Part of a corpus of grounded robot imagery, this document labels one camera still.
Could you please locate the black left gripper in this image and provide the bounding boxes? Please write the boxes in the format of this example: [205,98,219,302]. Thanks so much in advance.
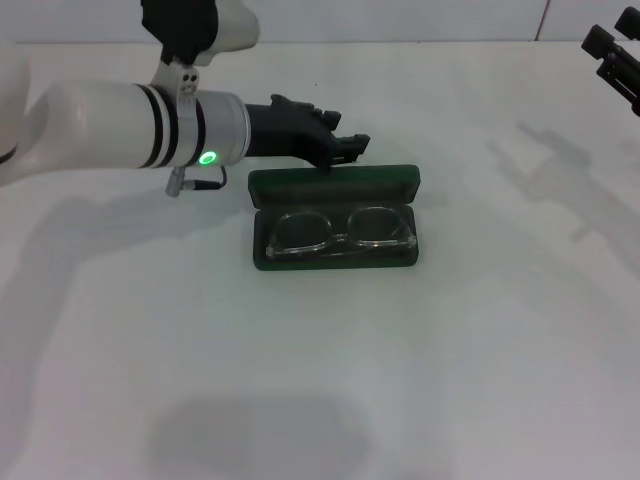
[243,93,372,172]

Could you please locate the green glasses case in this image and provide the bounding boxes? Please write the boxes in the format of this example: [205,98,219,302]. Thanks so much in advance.
[248,163,421,272]

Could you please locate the clear plastic glasses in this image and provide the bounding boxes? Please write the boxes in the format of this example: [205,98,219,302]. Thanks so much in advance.
[264,205,417,261]

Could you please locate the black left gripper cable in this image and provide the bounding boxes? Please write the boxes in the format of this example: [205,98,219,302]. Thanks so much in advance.
[166,164,229,197]

